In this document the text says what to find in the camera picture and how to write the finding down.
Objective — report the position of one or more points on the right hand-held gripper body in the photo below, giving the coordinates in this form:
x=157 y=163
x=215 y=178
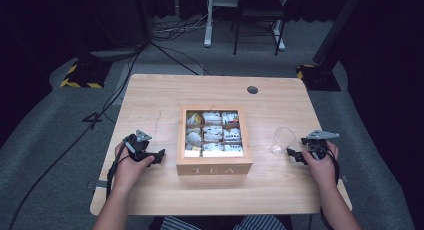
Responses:
x=318 y=143

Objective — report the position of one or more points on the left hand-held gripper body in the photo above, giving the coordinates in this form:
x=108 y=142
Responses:
x=137 y=146

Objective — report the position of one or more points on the clear glass cup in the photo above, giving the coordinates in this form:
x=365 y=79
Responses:
x=282 y=140

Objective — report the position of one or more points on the wooden tea box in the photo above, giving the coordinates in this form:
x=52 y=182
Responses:
x=213 y=165

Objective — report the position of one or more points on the person's right hand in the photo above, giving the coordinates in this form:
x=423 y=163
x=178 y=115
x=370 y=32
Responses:
x=321 y=171

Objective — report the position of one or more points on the person's left hand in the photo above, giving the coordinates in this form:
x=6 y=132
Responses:
x=130 y=171

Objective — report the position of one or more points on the assorted tea bag packets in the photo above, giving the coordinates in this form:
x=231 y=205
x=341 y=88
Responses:
x=213 y=133

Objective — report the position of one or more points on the yellow striped black stand base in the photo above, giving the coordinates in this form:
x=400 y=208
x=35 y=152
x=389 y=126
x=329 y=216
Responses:
x=85 y=75
x=316 y=78

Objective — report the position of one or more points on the striped pants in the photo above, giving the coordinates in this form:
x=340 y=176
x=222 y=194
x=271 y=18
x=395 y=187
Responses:
x=260 y=223

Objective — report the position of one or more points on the grey flat stand base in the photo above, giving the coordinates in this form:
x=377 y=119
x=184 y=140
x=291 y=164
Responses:
x=113 y=54

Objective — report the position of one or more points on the black slanted stand pole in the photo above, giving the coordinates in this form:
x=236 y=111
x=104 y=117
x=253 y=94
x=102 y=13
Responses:
x=336 y=26

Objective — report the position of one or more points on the black chair frame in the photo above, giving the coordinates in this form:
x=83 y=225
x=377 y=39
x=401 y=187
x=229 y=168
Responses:
x=237 y=30

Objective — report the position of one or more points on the white desk frame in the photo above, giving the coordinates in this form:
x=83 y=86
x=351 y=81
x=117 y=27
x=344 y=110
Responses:
x=208 y=26

